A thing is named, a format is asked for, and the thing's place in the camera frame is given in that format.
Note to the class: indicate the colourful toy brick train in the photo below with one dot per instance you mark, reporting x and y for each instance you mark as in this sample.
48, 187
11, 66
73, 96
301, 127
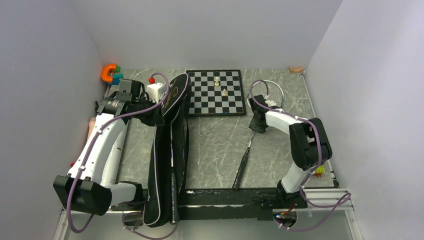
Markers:
319, 171

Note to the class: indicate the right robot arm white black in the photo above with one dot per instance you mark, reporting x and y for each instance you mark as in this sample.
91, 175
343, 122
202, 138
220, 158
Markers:
309, 143

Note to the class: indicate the beige toy microphone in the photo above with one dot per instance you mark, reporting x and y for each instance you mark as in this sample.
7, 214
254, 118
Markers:
91, 125

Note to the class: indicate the wooden arch block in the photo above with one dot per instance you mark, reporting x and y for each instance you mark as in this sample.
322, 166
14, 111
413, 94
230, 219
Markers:
299, 69

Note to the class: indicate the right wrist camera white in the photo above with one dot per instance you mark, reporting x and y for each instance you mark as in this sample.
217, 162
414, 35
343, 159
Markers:
271, 103

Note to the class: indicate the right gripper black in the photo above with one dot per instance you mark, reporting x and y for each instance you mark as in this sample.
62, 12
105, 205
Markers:
253, 126

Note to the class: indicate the black white chessboard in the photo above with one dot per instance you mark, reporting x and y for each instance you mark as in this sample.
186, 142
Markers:
206, 99

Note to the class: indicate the orange C-shaped toy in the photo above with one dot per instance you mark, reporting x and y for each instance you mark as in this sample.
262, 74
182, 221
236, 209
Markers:
108, 72

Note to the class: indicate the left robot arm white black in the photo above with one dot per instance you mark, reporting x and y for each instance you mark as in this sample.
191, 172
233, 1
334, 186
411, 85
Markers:
82, 189

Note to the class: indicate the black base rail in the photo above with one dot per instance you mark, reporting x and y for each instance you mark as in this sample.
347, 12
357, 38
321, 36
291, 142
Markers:
228, 204

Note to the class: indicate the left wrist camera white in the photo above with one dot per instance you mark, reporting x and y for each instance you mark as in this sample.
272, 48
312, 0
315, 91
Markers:
155, 91

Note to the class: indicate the teal blue toy blocks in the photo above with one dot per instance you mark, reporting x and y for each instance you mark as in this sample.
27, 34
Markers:
116, 75

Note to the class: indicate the white chess piece back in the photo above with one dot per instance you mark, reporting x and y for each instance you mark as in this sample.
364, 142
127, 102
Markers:
217, 81

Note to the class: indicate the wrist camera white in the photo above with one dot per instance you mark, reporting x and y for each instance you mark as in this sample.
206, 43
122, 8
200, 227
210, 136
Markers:
271, 103
155, 91

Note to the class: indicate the black racket bag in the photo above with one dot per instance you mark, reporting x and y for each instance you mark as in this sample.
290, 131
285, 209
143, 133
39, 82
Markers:
157, 209

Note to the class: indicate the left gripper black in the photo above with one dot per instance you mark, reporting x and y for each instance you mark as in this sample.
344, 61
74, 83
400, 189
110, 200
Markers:
156, 119

